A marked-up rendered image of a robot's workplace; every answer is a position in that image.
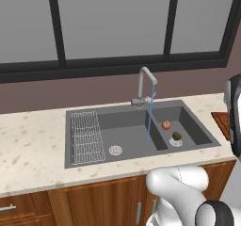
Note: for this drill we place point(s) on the black framed window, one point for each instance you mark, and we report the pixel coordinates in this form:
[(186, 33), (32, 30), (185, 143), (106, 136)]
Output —
[(116, 25)]

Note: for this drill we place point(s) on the blue water stream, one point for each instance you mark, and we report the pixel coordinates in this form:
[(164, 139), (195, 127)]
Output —
[(150, 118)]

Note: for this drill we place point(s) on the wooden cupboard door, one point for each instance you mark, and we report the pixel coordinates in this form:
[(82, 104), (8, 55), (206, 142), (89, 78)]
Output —
[(216, 179), (103, 203)]

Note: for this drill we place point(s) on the orange peach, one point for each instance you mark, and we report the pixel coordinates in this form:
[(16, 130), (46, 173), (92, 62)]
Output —
[(166, 125)]

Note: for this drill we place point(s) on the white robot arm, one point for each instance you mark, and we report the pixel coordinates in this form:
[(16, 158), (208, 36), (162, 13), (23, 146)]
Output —
[(179, 185)]

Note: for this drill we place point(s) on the brown kiwi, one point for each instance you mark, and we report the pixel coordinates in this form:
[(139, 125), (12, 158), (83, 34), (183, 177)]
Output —
[(177, 136)]

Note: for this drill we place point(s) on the grey double sink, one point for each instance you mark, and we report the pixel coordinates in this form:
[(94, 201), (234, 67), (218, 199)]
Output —
[(131, 132)]

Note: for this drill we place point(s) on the grey sink faucet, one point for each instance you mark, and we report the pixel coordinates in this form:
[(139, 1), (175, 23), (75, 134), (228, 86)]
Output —
[(143, 88)]

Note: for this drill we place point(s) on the wooden cutting board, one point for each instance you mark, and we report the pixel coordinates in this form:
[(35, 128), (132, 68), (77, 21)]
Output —
[(222, 121)]

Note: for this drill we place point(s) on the wooden drawer front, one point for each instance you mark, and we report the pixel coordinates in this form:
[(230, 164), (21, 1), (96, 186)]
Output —
[(15, 204), (23, 221)]

